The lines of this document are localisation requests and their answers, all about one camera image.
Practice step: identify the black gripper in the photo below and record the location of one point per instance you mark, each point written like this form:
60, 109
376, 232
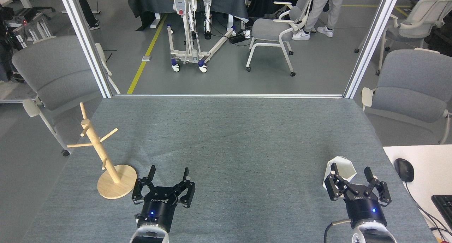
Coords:
157, 209
363, 209

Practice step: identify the white hexagonal cup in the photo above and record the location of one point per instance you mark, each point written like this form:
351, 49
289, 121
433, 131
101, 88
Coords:
346, 169

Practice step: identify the wooden cup rack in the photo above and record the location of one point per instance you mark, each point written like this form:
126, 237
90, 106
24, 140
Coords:
116, 183

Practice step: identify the black computer mouse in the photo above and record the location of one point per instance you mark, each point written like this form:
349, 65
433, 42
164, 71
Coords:
404, 169

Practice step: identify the white desk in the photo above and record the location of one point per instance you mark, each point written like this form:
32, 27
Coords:
429, 165

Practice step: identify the black keyboard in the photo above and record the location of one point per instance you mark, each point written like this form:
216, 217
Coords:
444, 207

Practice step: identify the metal floor socket plate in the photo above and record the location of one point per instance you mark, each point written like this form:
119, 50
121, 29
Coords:
147, 58

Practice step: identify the white stand on wheels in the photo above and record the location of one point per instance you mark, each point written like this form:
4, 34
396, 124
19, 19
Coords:
192, 55

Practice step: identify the black power strip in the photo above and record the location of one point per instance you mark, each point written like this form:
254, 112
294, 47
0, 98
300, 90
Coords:
237, 38

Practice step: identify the person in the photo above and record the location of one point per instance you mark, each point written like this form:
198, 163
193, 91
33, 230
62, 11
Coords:
84, 6
319, 10

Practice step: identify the table with dark cloth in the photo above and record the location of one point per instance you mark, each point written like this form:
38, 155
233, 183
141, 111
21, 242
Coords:
222, 1

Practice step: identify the grey chair with white frame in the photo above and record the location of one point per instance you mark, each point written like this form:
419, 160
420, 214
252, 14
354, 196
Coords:
270, 29
53, 70
413, 84
406, 34

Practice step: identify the silver post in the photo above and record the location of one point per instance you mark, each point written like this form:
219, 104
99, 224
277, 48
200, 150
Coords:
84, 41
370, 41

